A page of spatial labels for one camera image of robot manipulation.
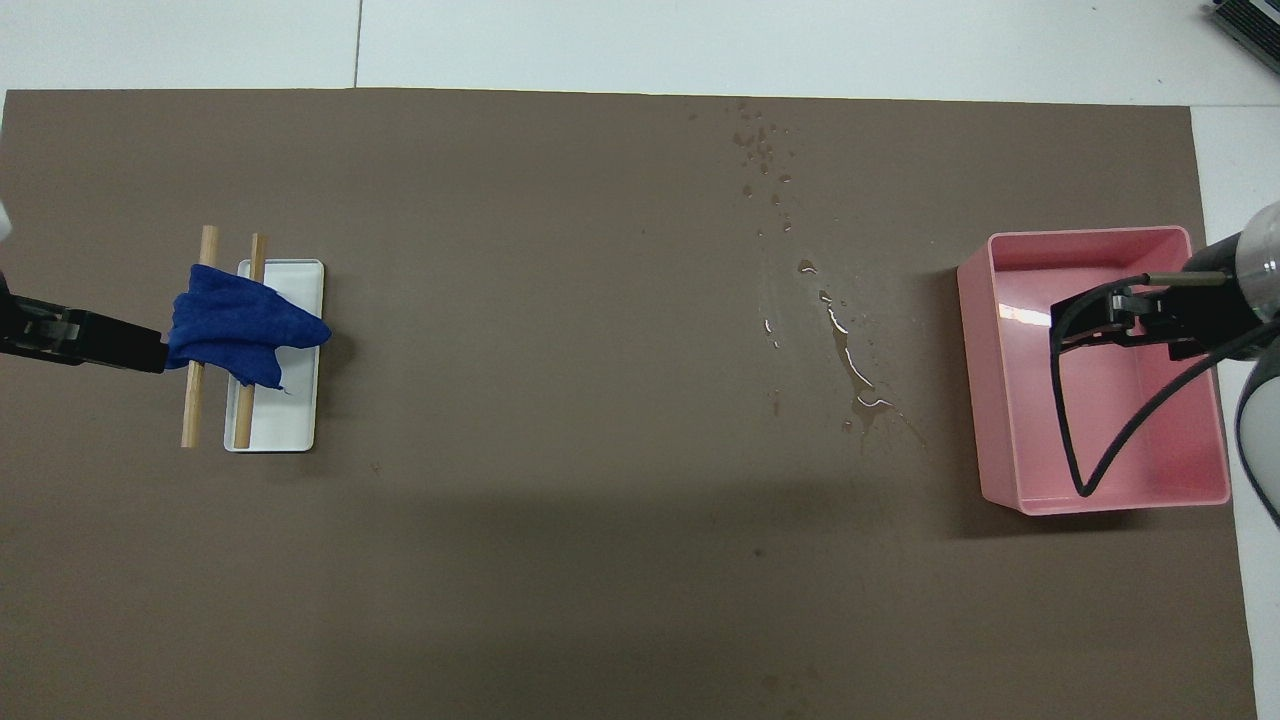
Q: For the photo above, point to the blue towel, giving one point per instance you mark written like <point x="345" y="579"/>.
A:
<point x="235" y="320"/>

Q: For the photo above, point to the spilled water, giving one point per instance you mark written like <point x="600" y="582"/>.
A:
<point x="855" y="375"/>

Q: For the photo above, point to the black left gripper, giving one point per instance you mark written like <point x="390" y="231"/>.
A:
<point x="40" y="330"/>

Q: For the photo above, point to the pink plastic bin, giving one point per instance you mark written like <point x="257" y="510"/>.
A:
<point x="1120" y="430"/>

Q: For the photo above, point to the brown table mat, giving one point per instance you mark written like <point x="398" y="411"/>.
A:
<point x="560" y="400"/>

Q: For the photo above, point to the wooden rack dowel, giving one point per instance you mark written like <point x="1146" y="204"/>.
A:
<point x="243" y="415"/>
<point x="193" y="410"/>

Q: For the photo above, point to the grey ribbed device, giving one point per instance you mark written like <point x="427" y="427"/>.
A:
<point x="1250" y="18"/>

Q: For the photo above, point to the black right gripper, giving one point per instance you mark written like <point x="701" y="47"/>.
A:
<point x="1210" y="305"/>

